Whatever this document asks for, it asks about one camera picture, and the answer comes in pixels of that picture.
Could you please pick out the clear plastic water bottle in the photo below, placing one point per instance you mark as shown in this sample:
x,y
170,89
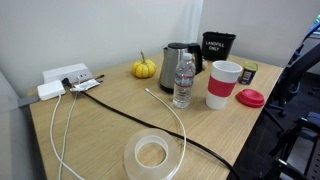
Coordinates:
x,y
184,83

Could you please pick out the stainless steel electric kettle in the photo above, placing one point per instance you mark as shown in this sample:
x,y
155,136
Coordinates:
x,y
168,66

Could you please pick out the small yellow pumpkin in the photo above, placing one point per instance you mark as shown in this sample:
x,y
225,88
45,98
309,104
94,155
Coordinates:
x,y
144,69

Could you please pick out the crumpled brown paper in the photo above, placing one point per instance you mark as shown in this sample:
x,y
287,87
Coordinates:
x,y
204,64

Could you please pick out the white cup with red sleeve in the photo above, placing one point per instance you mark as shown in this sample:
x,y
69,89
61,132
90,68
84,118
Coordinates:
x,y
221,87

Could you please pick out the thin black pen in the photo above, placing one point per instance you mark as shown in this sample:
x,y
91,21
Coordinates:
x,y
99,77

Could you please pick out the black landfill only bin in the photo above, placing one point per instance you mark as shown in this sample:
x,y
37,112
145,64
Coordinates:
x,y
217,46

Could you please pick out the clear tape roll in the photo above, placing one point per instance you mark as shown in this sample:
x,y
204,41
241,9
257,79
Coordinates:
x,y
131,156

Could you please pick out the silver foil wrapper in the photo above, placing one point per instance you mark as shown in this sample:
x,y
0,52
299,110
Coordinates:
x,y
85,85

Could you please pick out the red cup lid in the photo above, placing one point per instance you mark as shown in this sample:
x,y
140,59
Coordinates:
x,y
250,98

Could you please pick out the white outlet box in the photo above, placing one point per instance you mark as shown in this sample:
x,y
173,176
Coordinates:
x,y
65,72

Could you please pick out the white power adapter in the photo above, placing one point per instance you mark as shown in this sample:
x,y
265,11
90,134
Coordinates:
x,y
50,90

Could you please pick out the black office chair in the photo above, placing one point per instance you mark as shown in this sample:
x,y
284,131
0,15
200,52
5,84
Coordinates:
x,y
300,66

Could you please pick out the black chair with blue seat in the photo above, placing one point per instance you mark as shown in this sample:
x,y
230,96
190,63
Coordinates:
x,y
310,123

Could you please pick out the grey table edge bracket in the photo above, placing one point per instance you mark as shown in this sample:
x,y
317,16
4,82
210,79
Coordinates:
x,y
28,101

